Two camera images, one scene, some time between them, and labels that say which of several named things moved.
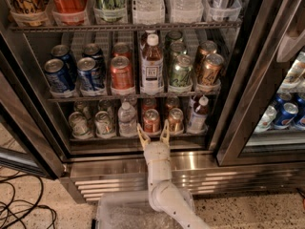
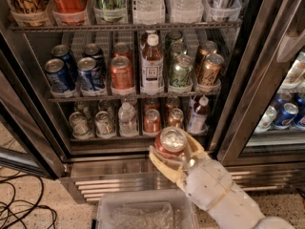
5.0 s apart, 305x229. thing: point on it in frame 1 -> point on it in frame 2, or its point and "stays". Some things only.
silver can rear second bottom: (105, 105) stays
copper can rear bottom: (172, 102) stays
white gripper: (156, 151) -> (208, 182)
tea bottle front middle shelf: (152, 68) stays
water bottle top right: (187, 3) stays
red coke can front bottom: (152, 124) -> (171, 142)
